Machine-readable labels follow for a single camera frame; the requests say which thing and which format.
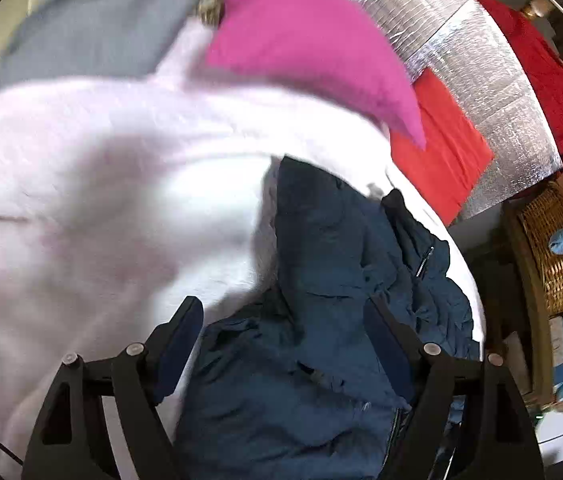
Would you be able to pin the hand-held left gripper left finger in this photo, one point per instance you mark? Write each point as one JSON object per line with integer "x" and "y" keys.
{"x": 180, "y": 342}

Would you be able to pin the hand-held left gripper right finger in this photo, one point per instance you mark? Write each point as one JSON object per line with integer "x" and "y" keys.
{"x": 387, "y": 342}

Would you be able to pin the navy blue jacket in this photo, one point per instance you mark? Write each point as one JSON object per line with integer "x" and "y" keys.
{"x": 311, "y": 270}

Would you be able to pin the wooden shelf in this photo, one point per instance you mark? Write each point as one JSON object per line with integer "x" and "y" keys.
{"x": 536, "y": 340}

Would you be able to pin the white fleece blanket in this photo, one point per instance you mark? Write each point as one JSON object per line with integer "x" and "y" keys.
{"x": 76, "y": 200}

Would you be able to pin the wicker basket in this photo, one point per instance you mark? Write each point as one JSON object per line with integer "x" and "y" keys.
{"x": 556, "y": 265}

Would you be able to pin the red cushion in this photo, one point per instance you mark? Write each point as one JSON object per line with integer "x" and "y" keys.
{"x": 436, "y": 150}

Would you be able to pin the silver insulation sheet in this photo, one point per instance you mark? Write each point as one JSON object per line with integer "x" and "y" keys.
{"x": 491, "y": 90}

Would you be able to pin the pink pillow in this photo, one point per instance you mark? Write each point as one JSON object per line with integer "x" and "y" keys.
{"x": 306, "y": 45}

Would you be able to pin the red cloth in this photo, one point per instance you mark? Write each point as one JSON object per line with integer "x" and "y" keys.
{"x": 541, "y": 70}

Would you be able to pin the grey cloth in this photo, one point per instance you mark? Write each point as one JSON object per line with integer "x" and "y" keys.
{"x": 106, "y": 20}

